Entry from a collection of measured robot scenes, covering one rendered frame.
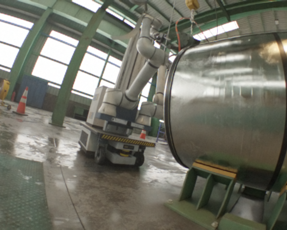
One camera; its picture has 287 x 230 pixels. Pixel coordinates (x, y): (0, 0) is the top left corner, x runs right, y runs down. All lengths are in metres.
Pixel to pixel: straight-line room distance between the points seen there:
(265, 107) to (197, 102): 0.36
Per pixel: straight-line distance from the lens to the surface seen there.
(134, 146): 1.42
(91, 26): 4.38
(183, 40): 1.41
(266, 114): 0.67
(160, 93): 1.41
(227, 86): 0.71
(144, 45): 1.07
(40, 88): 9.97
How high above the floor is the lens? 0.43
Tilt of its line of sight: 6 degrees up
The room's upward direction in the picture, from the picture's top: 14 degrees clockwise
